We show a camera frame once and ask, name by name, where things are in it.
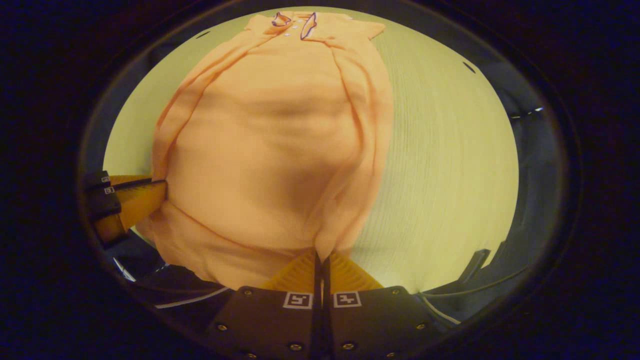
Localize orange T-shirt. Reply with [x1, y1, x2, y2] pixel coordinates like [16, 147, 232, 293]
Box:
[135, 10, 396, 291]

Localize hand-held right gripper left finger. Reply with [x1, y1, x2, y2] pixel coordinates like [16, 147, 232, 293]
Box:
[207, 248, 323, 360]

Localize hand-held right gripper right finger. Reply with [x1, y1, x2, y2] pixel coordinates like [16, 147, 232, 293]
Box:
[322, 250, 443, 360]

